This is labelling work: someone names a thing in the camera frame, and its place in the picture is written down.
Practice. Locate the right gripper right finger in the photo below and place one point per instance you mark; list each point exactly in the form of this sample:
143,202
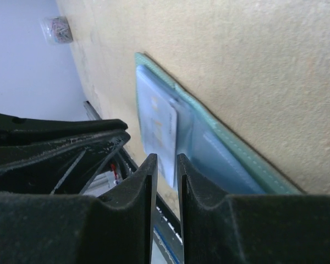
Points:
218,227

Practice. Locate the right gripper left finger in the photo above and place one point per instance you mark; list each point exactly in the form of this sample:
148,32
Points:
116,227

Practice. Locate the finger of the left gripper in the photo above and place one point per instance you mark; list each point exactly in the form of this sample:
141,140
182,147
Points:
63,166
16,131

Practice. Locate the light blue patterned card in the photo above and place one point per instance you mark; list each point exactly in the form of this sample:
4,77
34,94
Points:
158,123

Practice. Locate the green card holder wallet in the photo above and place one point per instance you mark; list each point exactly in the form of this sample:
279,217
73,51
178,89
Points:
210,146

